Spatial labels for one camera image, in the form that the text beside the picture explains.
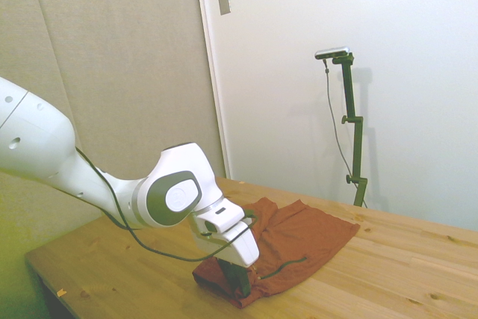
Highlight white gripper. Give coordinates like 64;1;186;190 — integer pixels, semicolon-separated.
187;215;260;297

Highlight rust orange shorts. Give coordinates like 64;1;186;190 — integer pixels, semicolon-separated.
191;196;361;310

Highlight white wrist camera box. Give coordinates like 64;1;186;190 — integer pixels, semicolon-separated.
195;202;250;237

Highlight dark green camera stand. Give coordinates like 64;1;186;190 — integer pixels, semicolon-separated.
332;52;369;208

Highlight white door frame trim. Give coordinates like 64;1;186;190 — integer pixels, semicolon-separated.
192;0;233;180

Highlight silver camera on stand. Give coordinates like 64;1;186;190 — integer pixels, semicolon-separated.
314;46;353;61

